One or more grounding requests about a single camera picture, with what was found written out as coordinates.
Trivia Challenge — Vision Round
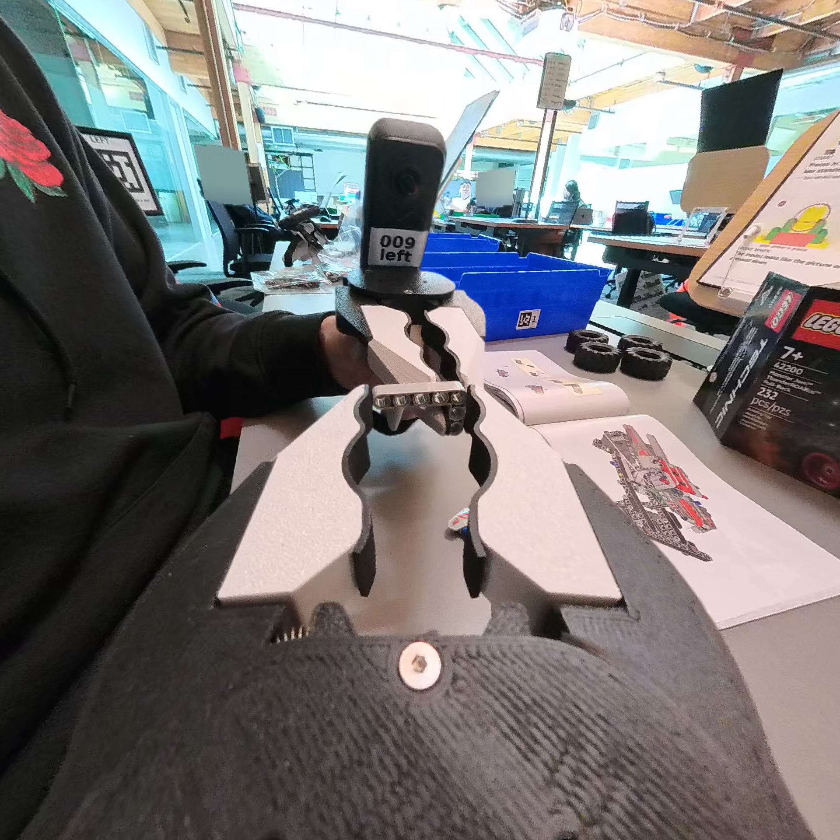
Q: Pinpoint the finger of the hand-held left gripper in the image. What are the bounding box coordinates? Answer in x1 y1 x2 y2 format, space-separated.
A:
360 305 441 388
422 306 488 396

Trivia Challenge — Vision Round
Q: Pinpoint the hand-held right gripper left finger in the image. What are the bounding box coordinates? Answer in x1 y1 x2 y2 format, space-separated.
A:
215 386 376 610

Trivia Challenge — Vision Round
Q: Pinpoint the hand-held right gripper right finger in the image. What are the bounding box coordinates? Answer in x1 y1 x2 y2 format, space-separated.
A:
461 386 623 609

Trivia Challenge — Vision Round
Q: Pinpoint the grey angled brick beam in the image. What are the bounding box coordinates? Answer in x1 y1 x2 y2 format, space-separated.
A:
371 382 469 436

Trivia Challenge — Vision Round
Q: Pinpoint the person's left forearm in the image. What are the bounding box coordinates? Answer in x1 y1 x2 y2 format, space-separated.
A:
157 307 330 422

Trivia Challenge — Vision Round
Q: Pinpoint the grey desk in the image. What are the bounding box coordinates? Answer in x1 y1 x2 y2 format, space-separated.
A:
230 289 840 840

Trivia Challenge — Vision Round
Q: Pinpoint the person's left hand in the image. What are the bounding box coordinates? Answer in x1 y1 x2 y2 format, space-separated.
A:
319 315 371 393

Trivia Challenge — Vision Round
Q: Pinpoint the blue plastic storage bin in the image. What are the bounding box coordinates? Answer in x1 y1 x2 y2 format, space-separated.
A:
458 252 613 343
420 231 508 271

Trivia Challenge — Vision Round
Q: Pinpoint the clear bag of parts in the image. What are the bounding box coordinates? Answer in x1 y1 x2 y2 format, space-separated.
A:
251 265 332 294

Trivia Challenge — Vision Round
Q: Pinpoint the white instruction booklet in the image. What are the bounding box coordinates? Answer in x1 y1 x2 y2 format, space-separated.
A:
482 350 840 631

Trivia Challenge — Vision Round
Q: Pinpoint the black office chair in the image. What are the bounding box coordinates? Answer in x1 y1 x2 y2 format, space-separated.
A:
167 196 280 284

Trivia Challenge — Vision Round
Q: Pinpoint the white sign on pole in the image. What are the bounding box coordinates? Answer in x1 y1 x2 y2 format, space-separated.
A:
528 52 573 201

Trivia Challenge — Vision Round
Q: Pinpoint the person in black hoodie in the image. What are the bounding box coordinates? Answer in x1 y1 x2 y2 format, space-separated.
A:
0 18 329 795

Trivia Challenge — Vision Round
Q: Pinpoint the black toy truck box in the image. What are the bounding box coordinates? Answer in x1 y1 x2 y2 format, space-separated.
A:
693 272 840 497

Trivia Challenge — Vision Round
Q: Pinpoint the black framed marker sign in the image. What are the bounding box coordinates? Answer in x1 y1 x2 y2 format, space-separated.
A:
74 125 165 217

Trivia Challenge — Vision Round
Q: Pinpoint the black board on stand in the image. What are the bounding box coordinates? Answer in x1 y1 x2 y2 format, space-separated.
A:
697 68 784 156

